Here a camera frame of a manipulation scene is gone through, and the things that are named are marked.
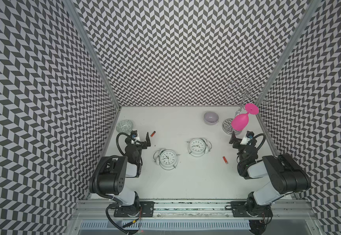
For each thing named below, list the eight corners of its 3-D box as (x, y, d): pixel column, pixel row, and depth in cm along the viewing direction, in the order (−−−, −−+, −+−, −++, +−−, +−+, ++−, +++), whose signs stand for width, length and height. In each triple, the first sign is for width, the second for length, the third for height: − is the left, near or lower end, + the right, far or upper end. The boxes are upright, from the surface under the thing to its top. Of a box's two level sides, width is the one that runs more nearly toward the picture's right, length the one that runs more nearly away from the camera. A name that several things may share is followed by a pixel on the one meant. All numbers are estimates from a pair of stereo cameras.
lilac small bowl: (204, 126, 108) (205, 120, 103) (203, 117, 114) (204, 111, 109) (217, 126, 108) (219, 120, 103) (215, 117, 114) (217, 111, 109)
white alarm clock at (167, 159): (153, 170, 88) (151, 166, 83) (155, 153, 95) (154, 149, 90) (179, 170, 88) (179, 166, 83) (178, 153, 95) (179, 149, 90)
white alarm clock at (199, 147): (188, 156, 92) (188, 153, 88) (187, 140, 99) (187, 137, 96) (212, 156, 92) (213, 153, 88) (209, 140, 99) (210, 137, 96)
